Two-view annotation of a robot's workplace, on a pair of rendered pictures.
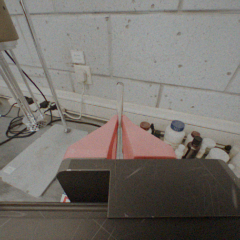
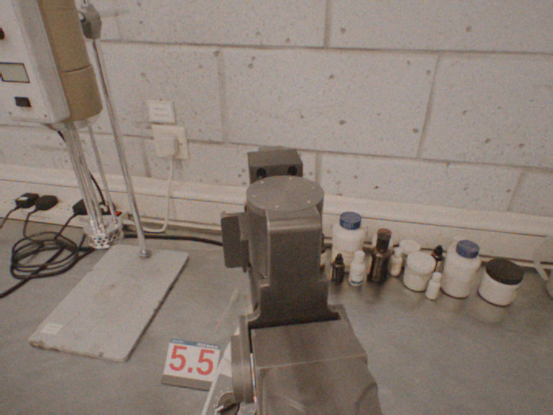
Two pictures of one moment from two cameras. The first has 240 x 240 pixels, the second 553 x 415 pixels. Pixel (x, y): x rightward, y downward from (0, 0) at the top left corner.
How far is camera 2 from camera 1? 0.35 m
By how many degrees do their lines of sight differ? 9
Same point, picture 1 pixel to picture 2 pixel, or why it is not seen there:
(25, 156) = (75, 305)
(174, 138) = (347, 242)
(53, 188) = (146, 346)
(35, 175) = (105, 329)
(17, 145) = (47, 289)
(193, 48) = (356, 96)
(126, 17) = (249, 53)
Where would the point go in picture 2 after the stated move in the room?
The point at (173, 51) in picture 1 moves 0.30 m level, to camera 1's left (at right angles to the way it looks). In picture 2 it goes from (327, 100) to (187, 106)
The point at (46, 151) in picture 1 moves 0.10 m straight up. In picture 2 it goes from (114, 291) to (103, 254)
